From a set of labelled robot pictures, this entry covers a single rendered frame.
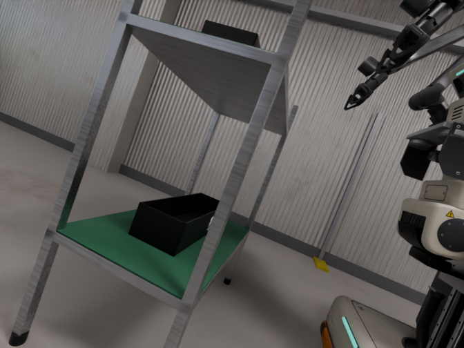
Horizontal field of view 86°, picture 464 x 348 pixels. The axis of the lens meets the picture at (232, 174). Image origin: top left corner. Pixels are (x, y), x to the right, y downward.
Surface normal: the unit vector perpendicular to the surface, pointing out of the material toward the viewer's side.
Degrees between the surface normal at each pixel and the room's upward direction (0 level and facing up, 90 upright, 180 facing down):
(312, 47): 90
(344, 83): 90
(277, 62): 90
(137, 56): 90
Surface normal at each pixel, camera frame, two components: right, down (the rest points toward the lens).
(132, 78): -0.21, -0.01
